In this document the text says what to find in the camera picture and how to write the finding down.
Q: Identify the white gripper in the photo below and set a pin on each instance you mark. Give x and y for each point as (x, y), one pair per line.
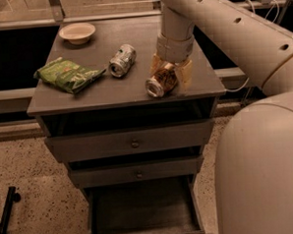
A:
(174, 50)

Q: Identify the orange soda can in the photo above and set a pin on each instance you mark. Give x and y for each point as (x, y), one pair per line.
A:
(162, 81)

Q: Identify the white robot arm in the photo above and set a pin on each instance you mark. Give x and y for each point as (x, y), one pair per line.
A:
(253, 171)

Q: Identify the silver soda can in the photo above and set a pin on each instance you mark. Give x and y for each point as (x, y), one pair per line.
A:
(122, 60)

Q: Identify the grey top drawer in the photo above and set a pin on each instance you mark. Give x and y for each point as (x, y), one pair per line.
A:
(109, 144)

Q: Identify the grey wooden drawer cabinet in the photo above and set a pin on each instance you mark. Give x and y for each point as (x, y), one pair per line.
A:
(111, 104)

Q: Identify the grey middle drawer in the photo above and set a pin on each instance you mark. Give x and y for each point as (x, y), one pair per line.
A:
(125, 173)

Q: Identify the grey open bottom drawer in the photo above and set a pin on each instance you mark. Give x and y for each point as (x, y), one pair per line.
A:
(162, 206)

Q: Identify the white bowl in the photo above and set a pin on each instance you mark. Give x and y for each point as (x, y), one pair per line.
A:
(76, 34)

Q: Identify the green chip bag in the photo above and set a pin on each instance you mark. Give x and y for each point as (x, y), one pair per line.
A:
(67, 75)

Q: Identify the grey metal railing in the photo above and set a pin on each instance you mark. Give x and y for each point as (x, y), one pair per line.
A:
(82, 14)

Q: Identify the black stand leg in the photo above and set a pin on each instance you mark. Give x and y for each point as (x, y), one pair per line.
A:
(12, 197)

